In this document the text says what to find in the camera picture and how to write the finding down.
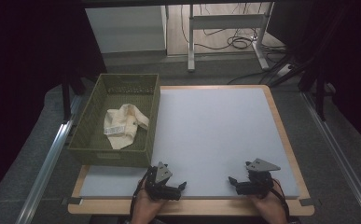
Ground black tripod stand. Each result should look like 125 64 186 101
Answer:
267 55 336 123

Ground grey tape piece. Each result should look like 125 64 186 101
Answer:
61 196 84 206
299 197 321 207

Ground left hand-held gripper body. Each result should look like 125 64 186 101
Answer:
144 161 174 202

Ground dark curtain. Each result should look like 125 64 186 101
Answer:
0 0 108 208
266 0 361 154

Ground red and black gripper cable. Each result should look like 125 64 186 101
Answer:
271 178 292 222

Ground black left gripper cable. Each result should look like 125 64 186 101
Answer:
130 174 149 224

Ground white foam table mat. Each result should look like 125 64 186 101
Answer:
79 87 300 200

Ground white cabinet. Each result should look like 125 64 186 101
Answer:
85 5 168 54

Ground black cable on carpet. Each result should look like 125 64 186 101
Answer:
227 68 274 86

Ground person's right hand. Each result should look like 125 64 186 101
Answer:
252 179 289 224

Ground person's left hand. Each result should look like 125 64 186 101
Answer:
131 186 168 224

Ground white power strip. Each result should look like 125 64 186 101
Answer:
273 63 295 79

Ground aluminium rail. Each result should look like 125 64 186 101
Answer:
301 91 361 224
14 119 76 224

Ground white metal desk frame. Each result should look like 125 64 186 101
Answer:
187 2 275 73

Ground coiled black floor cables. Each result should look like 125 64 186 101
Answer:
181 3 288 63

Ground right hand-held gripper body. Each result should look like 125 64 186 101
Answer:
244 158 281 199

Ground cream baby garment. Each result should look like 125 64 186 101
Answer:
103 103 150 150

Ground black stand legs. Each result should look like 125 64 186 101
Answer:
61 72 88 123

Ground green plastic basket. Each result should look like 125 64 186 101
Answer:
67 73 161 169

